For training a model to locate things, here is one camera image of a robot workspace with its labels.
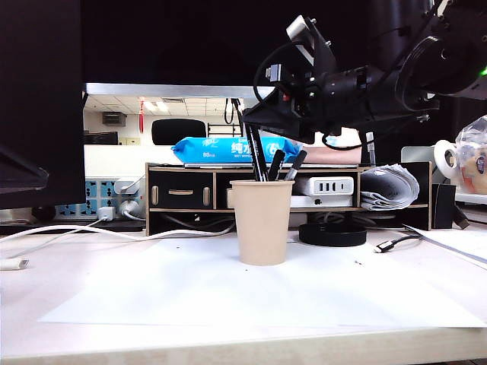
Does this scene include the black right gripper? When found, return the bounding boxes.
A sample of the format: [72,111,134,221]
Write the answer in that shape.
[241,66,385,146]

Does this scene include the black Deli marker pen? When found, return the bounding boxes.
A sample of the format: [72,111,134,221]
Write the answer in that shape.
[245,123,269,183]

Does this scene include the black capped marker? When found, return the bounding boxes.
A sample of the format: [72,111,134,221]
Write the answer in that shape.
[266,149,287,183]

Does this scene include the grey capped marker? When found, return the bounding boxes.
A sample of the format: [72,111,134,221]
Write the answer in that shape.
[283,150,308,182]

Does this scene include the beige paper cup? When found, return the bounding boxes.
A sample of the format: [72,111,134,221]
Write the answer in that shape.
[229,179,296,266]

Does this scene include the pink tissue pack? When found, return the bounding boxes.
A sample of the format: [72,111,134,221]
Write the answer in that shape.
[300,127,363,165]

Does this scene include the white USB charging hub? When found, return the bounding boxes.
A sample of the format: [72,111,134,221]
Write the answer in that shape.
[307,176,355,197]

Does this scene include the blue wet wipes pack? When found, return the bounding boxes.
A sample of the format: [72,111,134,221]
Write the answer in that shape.
[170,135,305,165]

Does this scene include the flat white Apple box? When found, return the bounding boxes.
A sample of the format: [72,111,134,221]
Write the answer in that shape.
[290,195,354,208]

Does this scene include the black office chair back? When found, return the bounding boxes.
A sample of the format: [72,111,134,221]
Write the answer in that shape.
[151,118,208,147]

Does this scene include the dark monitor back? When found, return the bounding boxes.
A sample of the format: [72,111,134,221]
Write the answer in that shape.
[374,121,457,165]

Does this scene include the folded grey paper stack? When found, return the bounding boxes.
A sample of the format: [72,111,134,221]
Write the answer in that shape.
[359,163,421,212]

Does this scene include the black round disc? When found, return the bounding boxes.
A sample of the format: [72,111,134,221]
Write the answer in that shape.
[298,222,368,248]

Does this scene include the silver metal stand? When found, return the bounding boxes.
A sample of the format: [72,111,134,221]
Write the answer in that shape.
[401,146,457,186]

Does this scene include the large silver bezel monitor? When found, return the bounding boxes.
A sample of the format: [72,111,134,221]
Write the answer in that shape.
[81,0,441,100]

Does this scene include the red hanging knot ornament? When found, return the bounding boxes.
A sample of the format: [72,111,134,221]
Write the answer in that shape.
[137,97,147,134]

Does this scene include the black wooden desk organizer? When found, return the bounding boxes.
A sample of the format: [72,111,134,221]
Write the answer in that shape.
[145,161,434,237]

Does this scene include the white tape roll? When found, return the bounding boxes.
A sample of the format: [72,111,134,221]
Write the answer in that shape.
[434,139,461,179]

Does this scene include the white power adapter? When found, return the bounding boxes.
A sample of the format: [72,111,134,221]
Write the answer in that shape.
[113,176,142,196]

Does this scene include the white round plug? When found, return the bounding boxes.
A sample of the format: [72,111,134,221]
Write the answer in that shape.
[119,199,147,221]

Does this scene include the small black box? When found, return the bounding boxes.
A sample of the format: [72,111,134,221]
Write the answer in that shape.
[431,183,457,230]

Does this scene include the small black background monitor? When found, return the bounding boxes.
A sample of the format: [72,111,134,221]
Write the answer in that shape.
[83,130,120,145]

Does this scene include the black AOC monitor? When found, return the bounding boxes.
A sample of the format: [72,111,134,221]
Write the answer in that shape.
[437,97,487,138]

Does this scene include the white paper sheet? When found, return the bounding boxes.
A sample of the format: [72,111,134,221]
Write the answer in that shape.
[37,237,487,329]

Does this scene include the clear plastic bag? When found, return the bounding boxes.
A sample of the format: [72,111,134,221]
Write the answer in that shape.
[454,116,487,195]

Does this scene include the blue power strip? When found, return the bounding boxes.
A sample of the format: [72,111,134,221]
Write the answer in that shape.
[55,179,147,221]

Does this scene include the white document papers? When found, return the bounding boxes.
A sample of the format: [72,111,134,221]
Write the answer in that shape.
[403,224,487,269]

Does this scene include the dark black monitor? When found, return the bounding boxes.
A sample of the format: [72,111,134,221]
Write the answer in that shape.
[0,0,87,222]

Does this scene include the black camera cable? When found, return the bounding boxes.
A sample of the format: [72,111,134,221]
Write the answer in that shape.
[253,40,301,104]

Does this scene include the black hanging cables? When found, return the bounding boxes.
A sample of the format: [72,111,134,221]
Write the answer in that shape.
[224,97,245,125]

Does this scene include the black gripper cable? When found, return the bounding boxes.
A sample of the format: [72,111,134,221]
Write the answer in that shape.
[321,127,363,151]

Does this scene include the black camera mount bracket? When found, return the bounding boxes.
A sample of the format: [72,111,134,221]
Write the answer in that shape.
[304,18,339,77]

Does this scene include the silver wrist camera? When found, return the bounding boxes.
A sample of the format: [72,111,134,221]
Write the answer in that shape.
[285,14,317,64]

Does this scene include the black cable silver connector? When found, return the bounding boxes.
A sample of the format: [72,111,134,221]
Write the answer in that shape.
[374,234,423,255]

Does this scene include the grey wall unit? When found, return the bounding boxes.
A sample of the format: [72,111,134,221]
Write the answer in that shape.
[101,111,127,126]

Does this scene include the long white cable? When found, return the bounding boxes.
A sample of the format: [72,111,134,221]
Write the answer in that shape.
[0,224,237,244]

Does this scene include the black cable plug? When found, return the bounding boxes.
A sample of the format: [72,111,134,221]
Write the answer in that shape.
[454,205,472,231]

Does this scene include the white cable with connector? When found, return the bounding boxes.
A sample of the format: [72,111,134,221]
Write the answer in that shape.
[0,217,110,271]

